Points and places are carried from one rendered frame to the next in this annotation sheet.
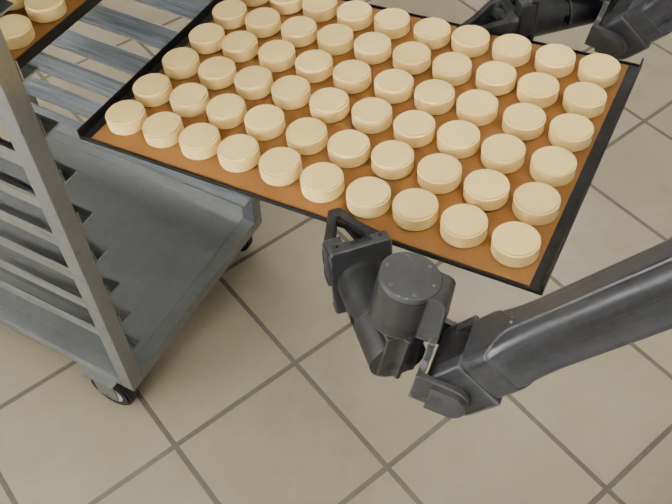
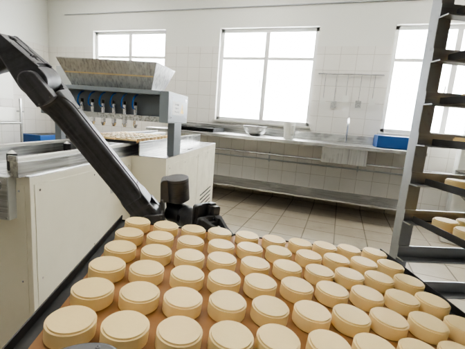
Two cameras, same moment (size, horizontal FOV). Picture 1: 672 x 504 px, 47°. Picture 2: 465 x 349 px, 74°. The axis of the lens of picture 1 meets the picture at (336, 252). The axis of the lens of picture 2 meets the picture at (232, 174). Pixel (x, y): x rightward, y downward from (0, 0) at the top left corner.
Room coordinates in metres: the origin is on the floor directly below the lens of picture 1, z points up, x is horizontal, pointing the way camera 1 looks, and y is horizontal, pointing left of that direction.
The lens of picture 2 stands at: (1.11, -0.35, 1.06)
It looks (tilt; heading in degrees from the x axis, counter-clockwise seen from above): 10 degrees down; 148
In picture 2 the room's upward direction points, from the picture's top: 4 degrees clockwise
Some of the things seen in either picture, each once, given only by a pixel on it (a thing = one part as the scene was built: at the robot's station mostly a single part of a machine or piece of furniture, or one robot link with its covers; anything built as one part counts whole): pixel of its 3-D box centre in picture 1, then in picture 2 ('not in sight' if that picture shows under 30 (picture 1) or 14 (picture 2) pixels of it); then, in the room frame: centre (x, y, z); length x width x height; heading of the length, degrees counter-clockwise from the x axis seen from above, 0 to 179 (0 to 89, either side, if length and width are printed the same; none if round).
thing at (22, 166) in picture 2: not in sight; (149, 144); (-0.78, 0.23, 0.87); 2.01 x 0.03 x 0.07; 140
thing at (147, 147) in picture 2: not in sight; (178, 141); (-1.01, 0.51, 0.88); 1.28 x 0.01 x 0.07; 140
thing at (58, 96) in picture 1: (115, 118); not in sight; (1.24, 0.47, 0.33); 0.64 x 0.03 x 0.03; 62
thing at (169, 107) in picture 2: not in sight; (118, 120); (-0.78, 0.04, 1.01); 0.72 x 0.33 x 0.34; 50
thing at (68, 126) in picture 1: (124, 149); not in sight; (1.24, 0.47, 0.24); 0.64 x 0.03 x 0.03; 62
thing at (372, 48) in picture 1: (372, 48); (311, 316); (0.86, -0.05, 0.81); 0.05 x 0.05 x 0.02
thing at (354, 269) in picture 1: (368, 291); (195, 221); (0.46, -0.03, 0.81); 0.07 x 0.07 x 0.10; 18
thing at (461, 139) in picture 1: (458, 139); (189, 260); (0.67, -0.14, 0.83); 0.05 x 0.05 x 0.02
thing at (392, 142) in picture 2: not in sight; (393, 142); (-0.96, 3.14, 0.95); 0.40 x 0.30 x 0.14; 42
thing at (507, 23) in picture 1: (488, 32); not in sight; (0.91, -0.21, 0.80); 0.09 x 0.07 x 0.07; 108
